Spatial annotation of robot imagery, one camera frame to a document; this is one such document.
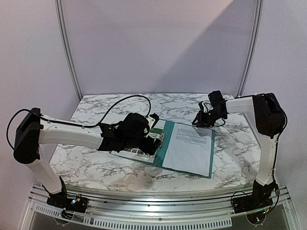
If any left aluminium frame post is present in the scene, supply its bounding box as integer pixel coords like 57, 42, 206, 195
55, 0, 83, 101

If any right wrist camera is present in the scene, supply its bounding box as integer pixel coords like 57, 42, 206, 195
198, 102, 209, 113

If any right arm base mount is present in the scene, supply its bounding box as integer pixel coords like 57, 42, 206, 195
230, 189, 280, 215

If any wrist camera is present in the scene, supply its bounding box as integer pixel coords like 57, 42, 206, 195
146, 113, 159, 133
198, 102, 209, 113

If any teal file folder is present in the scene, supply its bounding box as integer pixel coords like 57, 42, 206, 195
110, 120, 215, 179

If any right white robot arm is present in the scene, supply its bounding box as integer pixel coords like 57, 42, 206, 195
192, 91, 287, 209

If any aluminium front rail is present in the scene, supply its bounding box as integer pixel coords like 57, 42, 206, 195
21, 185, 299, 230

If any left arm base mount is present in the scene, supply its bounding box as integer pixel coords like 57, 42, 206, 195
47, 191, 89, 213

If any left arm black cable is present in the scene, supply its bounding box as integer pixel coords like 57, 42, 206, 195
6, 94, 152, 192

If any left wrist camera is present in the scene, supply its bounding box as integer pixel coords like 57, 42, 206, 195
146, 113, 159, 133

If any white text paper sheet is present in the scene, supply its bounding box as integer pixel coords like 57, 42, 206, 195
162, 123, 215, 178

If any green map flyer sheet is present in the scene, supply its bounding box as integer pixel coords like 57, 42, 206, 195
118, 128, 163, 163

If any aluminium frame post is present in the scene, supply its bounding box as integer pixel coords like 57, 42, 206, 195
236, 0, 263, 97
55, 0, 83, 101

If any right aluminium frame post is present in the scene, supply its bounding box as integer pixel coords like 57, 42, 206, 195
236, 0, 263, 97

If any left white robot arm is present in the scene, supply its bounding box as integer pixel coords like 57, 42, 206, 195
13, 108, 161, 208

